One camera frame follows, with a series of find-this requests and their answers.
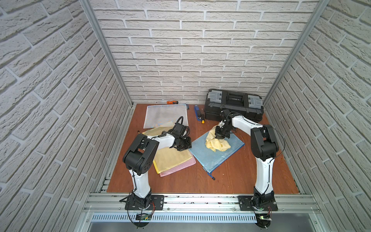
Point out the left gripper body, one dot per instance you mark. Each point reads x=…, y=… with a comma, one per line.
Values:
x=183, y=142

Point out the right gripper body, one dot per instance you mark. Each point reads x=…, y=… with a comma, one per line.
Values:
x=223, y=132

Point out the yellow cleaning cloth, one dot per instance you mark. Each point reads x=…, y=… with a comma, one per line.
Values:
x=216, y=144

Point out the yellow document bag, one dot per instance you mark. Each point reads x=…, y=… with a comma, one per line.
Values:
x=167, y=158

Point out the blue document bag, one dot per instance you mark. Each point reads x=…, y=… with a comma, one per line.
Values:
x=211, y=160

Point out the clear mesh document bag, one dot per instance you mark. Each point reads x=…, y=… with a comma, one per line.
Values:
x=158, y=115

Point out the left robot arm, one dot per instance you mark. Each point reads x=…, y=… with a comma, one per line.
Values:
x=141, y=153

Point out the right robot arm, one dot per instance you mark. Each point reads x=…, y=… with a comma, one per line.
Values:
x=264, y=147

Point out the pink document bag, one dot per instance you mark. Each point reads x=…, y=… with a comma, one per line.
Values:
x=180, y=167

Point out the black plastic toolbox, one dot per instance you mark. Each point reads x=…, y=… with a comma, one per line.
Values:
x=248, y=105

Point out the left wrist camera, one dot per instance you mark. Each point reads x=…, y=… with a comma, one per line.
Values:
x=184, y=131

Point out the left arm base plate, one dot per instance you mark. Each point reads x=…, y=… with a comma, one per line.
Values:
x=156, y=202

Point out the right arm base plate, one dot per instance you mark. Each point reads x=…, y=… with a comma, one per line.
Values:
x=246, y=204

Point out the aluminium mounting rail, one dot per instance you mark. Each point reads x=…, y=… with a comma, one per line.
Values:
x=202, y=203

